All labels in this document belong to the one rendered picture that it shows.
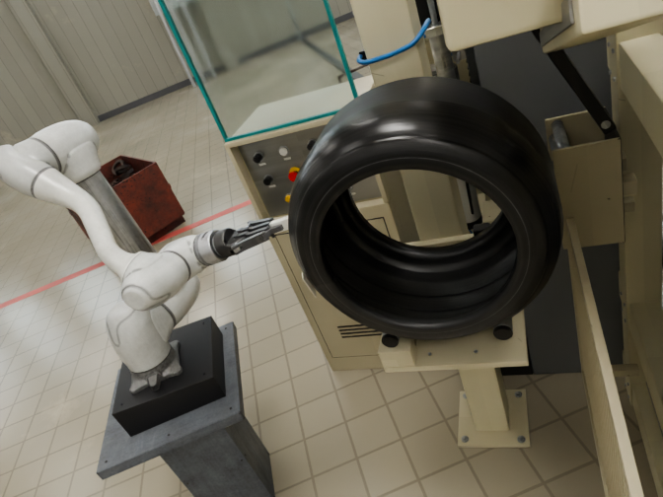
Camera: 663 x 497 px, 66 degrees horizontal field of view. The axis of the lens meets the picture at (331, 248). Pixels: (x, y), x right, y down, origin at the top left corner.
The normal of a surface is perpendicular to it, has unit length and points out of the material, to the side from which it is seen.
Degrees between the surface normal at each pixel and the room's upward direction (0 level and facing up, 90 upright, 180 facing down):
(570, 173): 90
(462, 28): 90
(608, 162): 90
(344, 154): 45
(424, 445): 0
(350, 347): 90
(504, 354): 0
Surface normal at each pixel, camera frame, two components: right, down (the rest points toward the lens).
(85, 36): 0.22, 0.47
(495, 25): -0.23, 0.59
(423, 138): -0.18, -0.19
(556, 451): -0.32, -0.79
